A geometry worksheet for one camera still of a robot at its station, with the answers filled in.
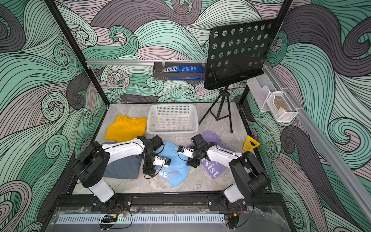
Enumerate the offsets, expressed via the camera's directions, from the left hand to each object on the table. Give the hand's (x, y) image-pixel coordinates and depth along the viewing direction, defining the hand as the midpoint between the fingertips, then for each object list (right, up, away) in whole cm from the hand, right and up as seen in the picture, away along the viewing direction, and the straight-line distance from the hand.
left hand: (154, 166), depth 85 cm
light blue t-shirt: (+14, -2, -1) cm, 14 cm away
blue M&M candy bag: (+17, +61, +8) cm, 64 cm away
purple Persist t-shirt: (+34, -1, -1) cm, 34 cm away
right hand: (+23, +5, +5) cm, 24 cm away
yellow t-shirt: (-26, +21, +20) cm, 39 cm away
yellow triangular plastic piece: (+62, +9, +12) cm, 63 cm away
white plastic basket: (+9, +27, +26) cm, 38 cm away
